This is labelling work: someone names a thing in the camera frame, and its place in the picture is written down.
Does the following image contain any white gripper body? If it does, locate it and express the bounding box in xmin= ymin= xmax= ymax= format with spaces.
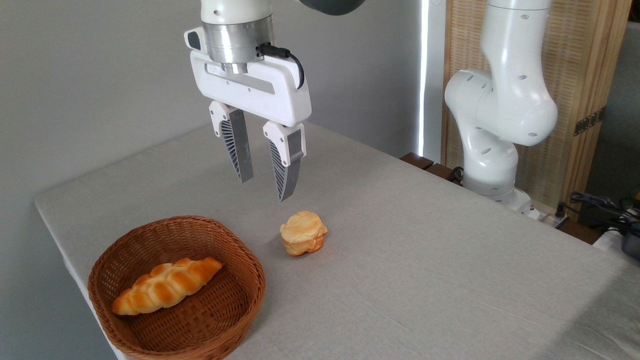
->
xmin=190 ymin=50 xmax=312 ymax=128

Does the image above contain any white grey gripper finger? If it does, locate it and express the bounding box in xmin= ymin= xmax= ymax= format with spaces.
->
xmin=263 ymin=120 xmax=307 ymax=203
xmin=209 ymin=101 xmax=254 ymax=184

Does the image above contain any long braided bread loaf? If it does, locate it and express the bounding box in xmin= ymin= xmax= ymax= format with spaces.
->
xmin=111 ymin=257 xmax=223 ymax=316

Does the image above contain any round bread bun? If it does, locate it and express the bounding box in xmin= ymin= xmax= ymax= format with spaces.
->
xmin=279 ymin=210 xmax=329 ymax=257

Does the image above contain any dark brown wooden furniture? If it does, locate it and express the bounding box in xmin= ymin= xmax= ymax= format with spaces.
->
xmin=399 ymin=152 xmax=464 ymax=186

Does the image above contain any brown wicker basket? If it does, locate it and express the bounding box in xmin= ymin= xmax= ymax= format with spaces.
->
xmin=87 ymin=215 xmax=266 ymax=360

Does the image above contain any grey tablecloth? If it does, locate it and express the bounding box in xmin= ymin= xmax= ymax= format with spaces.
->
xmin=34 ymin=114 xmax=640 ymax=360

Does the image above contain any white power strip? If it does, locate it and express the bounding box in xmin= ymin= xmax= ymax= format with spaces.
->
xmin=529 ymin=207 xmax=571 ymax=230

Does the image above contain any bamboo folding screen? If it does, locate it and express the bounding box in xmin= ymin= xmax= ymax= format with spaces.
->
xmin=441 ymin=0 xmax=633 ymax=212

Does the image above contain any dark metal screen hinge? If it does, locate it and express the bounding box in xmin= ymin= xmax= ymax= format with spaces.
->
xmin=573 ymin=106 xmax=607 ymax=137

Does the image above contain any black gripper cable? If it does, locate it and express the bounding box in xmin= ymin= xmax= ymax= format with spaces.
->
xmin=257 ymin=43 xmax=306 ymax=91

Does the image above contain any black cable bundle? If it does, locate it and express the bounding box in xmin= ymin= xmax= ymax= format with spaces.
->
xmin=568 ymin=191 xmax=640 ymax=232

